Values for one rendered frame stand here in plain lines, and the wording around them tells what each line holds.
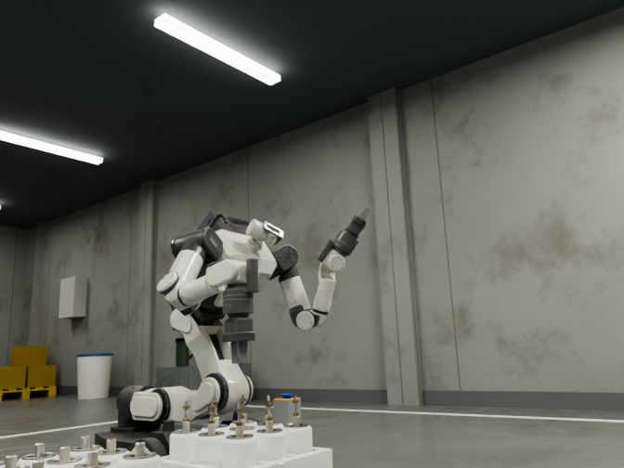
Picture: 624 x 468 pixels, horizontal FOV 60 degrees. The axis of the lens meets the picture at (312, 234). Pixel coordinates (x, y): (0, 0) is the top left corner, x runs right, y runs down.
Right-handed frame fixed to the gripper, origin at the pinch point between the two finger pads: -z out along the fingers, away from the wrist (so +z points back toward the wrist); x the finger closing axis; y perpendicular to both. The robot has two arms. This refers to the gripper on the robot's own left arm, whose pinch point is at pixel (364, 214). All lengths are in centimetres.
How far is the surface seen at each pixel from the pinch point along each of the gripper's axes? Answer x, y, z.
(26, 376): -527, 312, 386
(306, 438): 51, -28, 73
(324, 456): 49, -35, 75
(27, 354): -572, 351, 381
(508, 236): -223, -86, -79
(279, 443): 60, -22, 76
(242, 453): 71, -15, 81
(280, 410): 25, -17, 78
